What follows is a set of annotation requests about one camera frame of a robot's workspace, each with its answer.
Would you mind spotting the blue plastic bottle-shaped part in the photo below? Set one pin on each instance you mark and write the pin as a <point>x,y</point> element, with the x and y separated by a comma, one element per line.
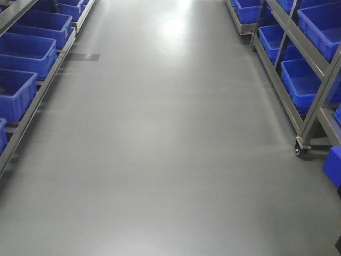
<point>332,166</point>

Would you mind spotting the blue bin right shelf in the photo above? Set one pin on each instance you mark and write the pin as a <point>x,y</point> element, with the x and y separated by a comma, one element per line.
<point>301,82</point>
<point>271,37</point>

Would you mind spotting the blue bin shelf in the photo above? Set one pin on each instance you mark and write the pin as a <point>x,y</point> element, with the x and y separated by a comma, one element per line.
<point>271,37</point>
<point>18,89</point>
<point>28,53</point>
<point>44,24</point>
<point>301,82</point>

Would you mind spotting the right steel shelf rack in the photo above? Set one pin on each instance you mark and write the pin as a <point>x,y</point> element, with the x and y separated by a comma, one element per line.
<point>298,43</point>

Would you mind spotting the steel shelf rack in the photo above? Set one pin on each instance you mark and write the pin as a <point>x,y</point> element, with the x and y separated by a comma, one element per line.
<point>16,131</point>
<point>298,43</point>

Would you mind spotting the blue bin left shelf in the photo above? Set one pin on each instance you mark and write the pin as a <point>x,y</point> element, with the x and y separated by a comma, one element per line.
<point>44,24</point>
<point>28,53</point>
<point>18,89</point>

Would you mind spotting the left steel shelf rack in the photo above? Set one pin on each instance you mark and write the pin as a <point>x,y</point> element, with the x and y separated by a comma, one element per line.
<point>16,131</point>

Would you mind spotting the blue bin right upper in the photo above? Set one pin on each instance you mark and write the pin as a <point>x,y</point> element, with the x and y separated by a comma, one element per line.
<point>320,23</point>

